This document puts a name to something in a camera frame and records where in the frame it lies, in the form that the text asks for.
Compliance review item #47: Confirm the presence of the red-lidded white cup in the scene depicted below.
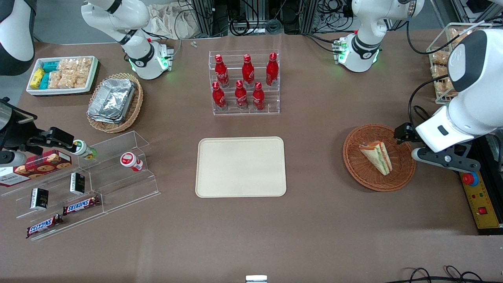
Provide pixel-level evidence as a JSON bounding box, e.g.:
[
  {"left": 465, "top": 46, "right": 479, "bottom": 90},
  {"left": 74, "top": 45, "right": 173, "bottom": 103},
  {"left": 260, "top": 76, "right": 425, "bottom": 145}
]
[{"left": 120, "top": 152, "right": 144, "bottom": 172}]

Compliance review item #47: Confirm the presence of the coiled grey cable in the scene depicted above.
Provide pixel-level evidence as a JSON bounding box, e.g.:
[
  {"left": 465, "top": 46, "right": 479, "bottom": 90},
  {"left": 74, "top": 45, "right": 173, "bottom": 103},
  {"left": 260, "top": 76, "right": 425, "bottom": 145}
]
[{"left": 264, "top": 19, "right": 283, "bottom": 35}]

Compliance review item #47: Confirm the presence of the red cookie box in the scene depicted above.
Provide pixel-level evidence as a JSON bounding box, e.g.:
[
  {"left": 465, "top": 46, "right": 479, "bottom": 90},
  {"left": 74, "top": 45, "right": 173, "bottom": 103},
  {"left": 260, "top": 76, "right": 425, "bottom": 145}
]
[{"left": 0, "top": 150, "right": 73, "bottom": 187}]

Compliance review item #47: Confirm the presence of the green-labelled white cup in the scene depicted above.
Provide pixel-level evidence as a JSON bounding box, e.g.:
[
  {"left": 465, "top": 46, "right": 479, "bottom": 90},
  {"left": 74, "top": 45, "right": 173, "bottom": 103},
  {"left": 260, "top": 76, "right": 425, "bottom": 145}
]
[{"left": 72, "top": 140, "right": 97, "bottom": 161}]

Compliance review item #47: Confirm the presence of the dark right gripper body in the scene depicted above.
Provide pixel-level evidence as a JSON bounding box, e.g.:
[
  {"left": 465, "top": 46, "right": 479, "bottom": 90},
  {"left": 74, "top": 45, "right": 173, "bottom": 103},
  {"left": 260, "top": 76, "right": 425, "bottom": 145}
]
[{"left": 0, "top": 97, "right": 40, "bottom": 153}]

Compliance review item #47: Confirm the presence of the yellow control box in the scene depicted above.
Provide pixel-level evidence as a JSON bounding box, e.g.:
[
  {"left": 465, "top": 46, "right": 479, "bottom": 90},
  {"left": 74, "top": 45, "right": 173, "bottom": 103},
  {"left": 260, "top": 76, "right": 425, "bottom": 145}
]
[{"left": 459, "top": 169, "right": 503, "bottom": 230}]

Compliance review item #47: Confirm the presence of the bagged fried snack pack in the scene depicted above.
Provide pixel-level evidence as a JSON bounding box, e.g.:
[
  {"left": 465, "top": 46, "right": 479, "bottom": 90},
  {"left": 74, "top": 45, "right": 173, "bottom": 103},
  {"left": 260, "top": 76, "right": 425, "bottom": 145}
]
[
  {"left": 439, "top": 77, "right": 459, "bottom": 99},
  {"left": 449, "top": 28, "right": 471, "bottom": 46},
  {"left": 430, "top": 51, "right": 451, "bottom": 66},
  {"left": 431, "top": 64, "right": 452, "bottom": 79}
]

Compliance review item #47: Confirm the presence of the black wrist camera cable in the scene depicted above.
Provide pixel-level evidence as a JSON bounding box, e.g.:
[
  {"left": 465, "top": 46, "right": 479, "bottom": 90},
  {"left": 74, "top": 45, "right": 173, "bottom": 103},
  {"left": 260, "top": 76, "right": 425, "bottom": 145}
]
[{"left": 408, "top": 75, "right": 451, "bottom": 127}]

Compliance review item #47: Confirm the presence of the triangle sandwich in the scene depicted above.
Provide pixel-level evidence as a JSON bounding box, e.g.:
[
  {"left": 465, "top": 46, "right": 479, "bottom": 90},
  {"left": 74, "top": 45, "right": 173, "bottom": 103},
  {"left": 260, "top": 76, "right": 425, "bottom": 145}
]
[{"left": 358, "top": 141, "right": 393, "bottom": 176}]

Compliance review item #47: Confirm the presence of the aluminium frame post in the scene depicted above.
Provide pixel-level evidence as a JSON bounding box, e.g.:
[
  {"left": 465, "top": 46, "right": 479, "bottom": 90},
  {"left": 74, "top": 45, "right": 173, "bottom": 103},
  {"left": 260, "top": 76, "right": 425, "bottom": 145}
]
[{"left": 191, "top": 0, "right": 221, "bottom": 39}]

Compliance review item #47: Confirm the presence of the yellow snack pack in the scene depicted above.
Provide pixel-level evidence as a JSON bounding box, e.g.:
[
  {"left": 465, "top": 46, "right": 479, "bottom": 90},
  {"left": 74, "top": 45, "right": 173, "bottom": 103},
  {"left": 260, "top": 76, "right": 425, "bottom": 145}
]
[{"left": 30, "top": 68, "right": 45, "bottom": 89}]

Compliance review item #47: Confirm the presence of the clear acrylic stepped shelf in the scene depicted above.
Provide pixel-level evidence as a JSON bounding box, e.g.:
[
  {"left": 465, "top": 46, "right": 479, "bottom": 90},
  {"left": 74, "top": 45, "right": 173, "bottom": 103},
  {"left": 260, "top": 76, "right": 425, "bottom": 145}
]
[{"left": 0, "top": 130, "right": 161, "bottom": 241}]

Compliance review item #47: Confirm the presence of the white wire rack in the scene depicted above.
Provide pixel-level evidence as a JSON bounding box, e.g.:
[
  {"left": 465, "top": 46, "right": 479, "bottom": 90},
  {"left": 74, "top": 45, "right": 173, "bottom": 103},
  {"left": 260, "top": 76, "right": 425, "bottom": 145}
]
[{"left": 426, "top": 22, "right": 494, "bottom": 105}]

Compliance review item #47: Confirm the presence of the black table-top appliance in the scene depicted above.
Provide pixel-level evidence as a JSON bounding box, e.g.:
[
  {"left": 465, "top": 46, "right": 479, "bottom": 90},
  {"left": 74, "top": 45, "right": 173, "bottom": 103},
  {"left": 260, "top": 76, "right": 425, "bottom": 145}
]
[{"left": 470, "top": 134, "right": 503, "bottom": 236}]

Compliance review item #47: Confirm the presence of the red cola bottle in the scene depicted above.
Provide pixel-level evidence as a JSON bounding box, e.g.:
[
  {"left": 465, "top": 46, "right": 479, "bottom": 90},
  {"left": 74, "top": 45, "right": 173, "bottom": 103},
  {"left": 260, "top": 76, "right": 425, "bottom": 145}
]
[
  {"left": 252, "top": 81, "right": 266, "bottom": 111},
  {"left": 234, "top": 80, "right": 249, "bottom": 110},
  {"left": 214, "top": 54, "right": 230, "bottom": 88},
  {"left": 266, "top": 52, "right": 279, "bottom": 87},
  {"left": 212, "top": 81, "right": 227, "bottom": 111},
  {"left": 241, "top": 54, "right": 255, "bottom": 88}
]

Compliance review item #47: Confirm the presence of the stack of foil trays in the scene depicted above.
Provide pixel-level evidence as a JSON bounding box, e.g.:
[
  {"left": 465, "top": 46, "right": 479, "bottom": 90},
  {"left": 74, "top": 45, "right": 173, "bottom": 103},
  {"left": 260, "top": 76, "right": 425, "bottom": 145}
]
[{"left": 87, "top": 78, "right": 136, "bottom": 125}]

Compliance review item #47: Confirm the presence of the black cable bundle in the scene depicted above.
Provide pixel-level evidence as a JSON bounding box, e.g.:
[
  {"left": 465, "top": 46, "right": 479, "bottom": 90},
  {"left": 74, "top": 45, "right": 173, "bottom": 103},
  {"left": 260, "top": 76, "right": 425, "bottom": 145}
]
[{"left": 392, "top": 266, "right": 503, "bottom": 283}]

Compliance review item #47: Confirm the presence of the small black box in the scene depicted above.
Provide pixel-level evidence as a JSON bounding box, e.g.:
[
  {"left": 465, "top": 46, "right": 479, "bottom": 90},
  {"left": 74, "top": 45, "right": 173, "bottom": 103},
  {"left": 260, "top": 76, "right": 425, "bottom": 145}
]
[
  {"left": 70, "top": 172, "right": 86, "bottom": 196},
  {"left": 30, "top": 187, "right": 49, "bottom": 210}
]

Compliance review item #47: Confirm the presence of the clear rice cracker pack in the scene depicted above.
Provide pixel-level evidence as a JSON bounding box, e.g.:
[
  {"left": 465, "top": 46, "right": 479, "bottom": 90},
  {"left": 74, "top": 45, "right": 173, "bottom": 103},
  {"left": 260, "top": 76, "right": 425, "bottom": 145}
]
[
  {"left": 61, "top": 73, "right": 89, "bottom": 89},
  {"left": 48, "top": 71, "right": 63, "bottom": 90},
  {"left": 59, "top": 59, "right": 78, "bottom": 74},
  {"left": 76, "top": 58, "right": 93, "bottom": 76}
]

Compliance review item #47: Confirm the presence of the beige plastic tray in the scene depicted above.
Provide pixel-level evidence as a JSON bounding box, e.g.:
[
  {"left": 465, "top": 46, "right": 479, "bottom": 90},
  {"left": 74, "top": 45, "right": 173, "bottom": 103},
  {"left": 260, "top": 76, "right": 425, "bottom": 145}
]
[{"left": 195, "top": 136, "right": 287, "bottom": 198}]

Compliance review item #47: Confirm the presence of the Snickers chocolate bar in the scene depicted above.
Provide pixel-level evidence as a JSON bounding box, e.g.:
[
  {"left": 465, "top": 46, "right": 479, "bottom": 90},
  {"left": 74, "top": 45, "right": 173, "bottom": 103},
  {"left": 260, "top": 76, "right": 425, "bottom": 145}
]
[
  {"left": 26, "top": 214, "right": 64, "bottom": 239},
  {"left": 62, "top": 195, "right": 101, "bottom": 216}
]

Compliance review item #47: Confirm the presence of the coiled black cable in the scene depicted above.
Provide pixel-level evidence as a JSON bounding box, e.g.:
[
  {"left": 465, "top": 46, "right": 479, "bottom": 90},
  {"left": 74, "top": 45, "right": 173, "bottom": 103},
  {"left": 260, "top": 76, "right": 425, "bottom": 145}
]
[{"left": 229, "top": 17, "right": 251, "bottom": 37}]

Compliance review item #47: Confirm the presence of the clear acrylic bottle rack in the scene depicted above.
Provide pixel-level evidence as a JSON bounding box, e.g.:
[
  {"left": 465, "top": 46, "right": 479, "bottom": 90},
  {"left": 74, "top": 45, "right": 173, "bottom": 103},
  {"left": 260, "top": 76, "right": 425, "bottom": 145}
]
[{"left": 208, "top": 50, "right": 281, "bottom": 116}]

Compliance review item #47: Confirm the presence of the oval light wicker basket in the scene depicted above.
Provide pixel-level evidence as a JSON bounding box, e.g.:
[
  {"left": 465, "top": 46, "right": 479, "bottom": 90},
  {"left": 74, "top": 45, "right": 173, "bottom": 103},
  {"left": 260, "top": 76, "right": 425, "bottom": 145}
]
[{"left": 86, "top": 72, "right": 144, "bottom": 134}]

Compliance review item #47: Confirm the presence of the round brown wicker basket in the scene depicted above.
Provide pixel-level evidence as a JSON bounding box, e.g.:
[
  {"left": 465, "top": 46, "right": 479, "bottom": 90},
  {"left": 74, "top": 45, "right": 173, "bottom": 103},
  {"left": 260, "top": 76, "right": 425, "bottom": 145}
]
[{"left": 343, "top": 124, "right": 417, "bottom": 193}]

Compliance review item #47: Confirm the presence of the white rectangular snack bin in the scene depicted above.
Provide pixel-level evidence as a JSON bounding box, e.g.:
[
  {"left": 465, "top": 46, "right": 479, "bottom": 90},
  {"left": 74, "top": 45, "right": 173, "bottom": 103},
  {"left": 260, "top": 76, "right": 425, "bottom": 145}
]
[{"left": 26, "top": 55, "right": 99, "bottom": 96}]

